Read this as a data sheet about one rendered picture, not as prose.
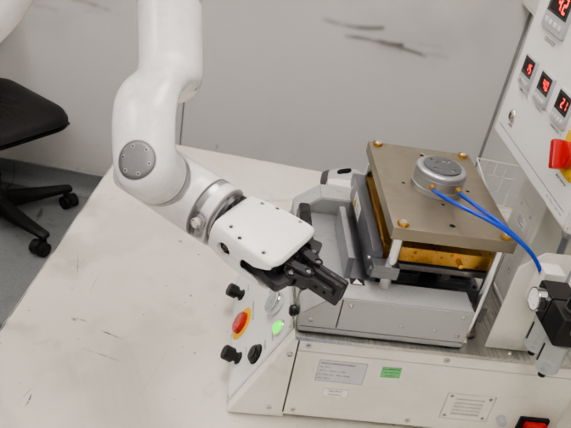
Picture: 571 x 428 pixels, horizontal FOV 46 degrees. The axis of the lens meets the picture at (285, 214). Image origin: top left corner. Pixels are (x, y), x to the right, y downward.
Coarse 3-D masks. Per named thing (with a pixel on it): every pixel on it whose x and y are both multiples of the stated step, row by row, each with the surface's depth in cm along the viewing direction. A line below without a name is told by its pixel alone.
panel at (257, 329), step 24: (240, 288) 128; (288, 288) 108; (240, 312) 121; (264, 312) 111; (288, 312) 103; (240, 336) 115; (264, 336) 106; (240, 360) 110; (264, 360) 102; (240, 384) 105
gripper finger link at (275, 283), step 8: (248, 264) 80; (256, 272) 79; (264, 272) 78; (272, 272) 79; (264, 280) 78; (272, 280) 78; (280, 280) 78; (288, 280) 78; (272, 288) 78; (280, 288) 78
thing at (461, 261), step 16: (368, 192) 112; (384, 224) 102; (384, 240) 98; (384, 256) 98; (400, 256) 98; (416, 256) 98; (432, 256) 99; (448, 256) 99; (464, 256) 99; (480, 256) 99; (432, 272) 100; (448, 272) 100; (464, 272) 100; (480, 272) 101
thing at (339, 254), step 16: (320, 224) 116; (336, 224) 114; (352, 224) 118; (320, 240) 112; (336, 240) 112; (352, 240) 113; (320, 256) 108; (336, 256) 108; (352, 256) 102; (336, 272) 105; (352, 272) 105; (480, 320) 104
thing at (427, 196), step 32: (384, 160) 109; (416, 160) 111; (448, 160) 104; (384, 192) 100; (416, 192) 102; (448, 192) 100; (480, 192) 105; (416, 224) 93; (448, 224) 95; (480, 224) 96
